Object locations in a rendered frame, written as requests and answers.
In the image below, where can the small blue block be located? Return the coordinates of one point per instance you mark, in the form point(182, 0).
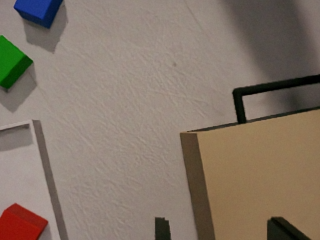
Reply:
point(41, 12)

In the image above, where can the green block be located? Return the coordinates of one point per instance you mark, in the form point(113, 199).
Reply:
point(13, 63)

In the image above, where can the red block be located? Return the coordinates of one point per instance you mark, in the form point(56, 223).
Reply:
point(18, 223)

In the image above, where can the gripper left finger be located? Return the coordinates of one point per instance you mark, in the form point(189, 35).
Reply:
point(162, 229)

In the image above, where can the light wooden cabinet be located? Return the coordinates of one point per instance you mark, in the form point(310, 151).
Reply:
point(241, 174)

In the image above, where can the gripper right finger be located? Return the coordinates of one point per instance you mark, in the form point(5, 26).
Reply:
point(279, 228)

